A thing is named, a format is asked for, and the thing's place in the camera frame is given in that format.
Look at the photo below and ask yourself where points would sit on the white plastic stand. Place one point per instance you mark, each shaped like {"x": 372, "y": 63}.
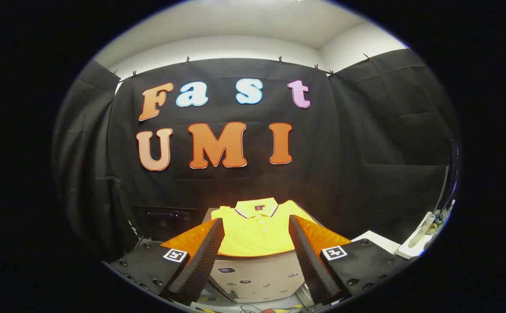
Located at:
{"x": 411, "y": 250}

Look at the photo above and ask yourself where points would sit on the white flat board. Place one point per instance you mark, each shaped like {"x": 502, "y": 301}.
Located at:
{"x": 379, "y": 241}

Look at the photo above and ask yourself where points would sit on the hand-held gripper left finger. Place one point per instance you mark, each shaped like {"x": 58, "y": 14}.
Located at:
{"x": 201, "y": 261}

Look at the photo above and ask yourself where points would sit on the yellow polo shirt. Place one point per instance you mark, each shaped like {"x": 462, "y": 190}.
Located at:
{"x": 257, "y": 234}

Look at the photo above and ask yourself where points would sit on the dark glass washing machine lid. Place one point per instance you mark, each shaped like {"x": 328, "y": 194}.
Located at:
{"x": 164, "y": 224}

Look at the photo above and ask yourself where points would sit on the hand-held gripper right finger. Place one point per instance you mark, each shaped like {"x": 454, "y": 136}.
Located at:
{"x": 309, "y": 256}

